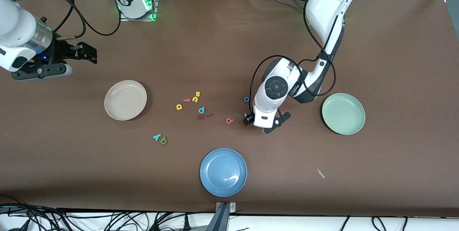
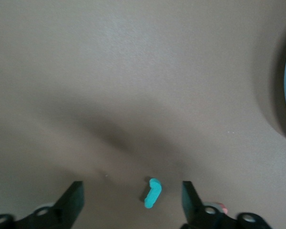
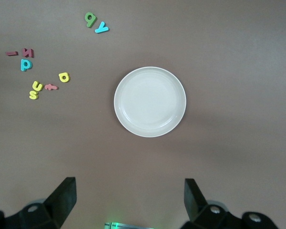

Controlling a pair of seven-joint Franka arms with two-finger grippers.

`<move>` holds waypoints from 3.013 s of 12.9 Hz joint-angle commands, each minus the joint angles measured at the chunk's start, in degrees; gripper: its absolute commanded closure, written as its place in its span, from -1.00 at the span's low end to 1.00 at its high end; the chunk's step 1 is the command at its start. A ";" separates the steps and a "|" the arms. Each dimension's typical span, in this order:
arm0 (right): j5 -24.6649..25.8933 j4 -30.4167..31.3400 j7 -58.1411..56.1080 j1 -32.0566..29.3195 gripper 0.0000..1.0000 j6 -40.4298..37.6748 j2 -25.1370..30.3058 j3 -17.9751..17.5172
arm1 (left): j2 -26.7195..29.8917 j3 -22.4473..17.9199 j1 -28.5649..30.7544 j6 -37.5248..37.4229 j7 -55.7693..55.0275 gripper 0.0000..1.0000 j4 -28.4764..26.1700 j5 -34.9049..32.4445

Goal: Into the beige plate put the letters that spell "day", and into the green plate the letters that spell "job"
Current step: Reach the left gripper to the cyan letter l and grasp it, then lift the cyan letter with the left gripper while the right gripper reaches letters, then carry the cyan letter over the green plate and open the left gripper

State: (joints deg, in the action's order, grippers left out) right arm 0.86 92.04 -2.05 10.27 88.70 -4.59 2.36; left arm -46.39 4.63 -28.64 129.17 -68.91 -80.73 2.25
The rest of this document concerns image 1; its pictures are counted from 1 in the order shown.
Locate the blue round plate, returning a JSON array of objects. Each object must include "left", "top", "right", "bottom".
[{"left": 200, "top": 148, "right": 248, "bottom": 198}]

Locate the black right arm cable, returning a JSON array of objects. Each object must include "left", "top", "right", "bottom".
[{"left": 54, "top": 0, "right": 122, "bottom": 41}]

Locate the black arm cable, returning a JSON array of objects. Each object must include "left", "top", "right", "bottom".
[
  {"left": 249, "top": 0, "right": 402, "bottom": 115},
  {"left": 54, "top": 0, "right": 122, "bottom": 41}
]

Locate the pale green round plate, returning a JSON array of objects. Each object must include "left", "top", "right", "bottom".
[{"left": 322, "top": 93, "right": 366, "bottom": 135}]

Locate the brown paper table cover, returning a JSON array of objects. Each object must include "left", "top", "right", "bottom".
[{"left": 0, "top": 0, "right": 459, "bottom": 218}]

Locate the grey metal camera mount post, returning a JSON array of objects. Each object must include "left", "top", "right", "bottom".
[{"left": 205, "top": 202, "right": 237, "bottom": 231}]

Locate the light brown round plate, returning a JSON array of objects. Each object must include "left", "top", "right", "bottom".
[{"left": 104, "top": 80, "right": 148, "bottom": 121}]

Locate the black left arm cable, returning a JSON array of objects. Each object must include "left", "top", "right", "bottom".
[{"left": 249, "top": 0, "right": 402, "bottom": 115}]

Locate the black cable tangle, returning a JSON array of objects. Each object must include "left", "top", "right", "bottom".
[{"left": 0, "top": 194, "right": 77, "bottom": 231}]

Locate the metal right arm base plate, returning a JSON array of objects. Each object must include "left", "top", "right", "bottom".
[{"left": 119, "top": 0, "right": 158, "bottom": 22}]

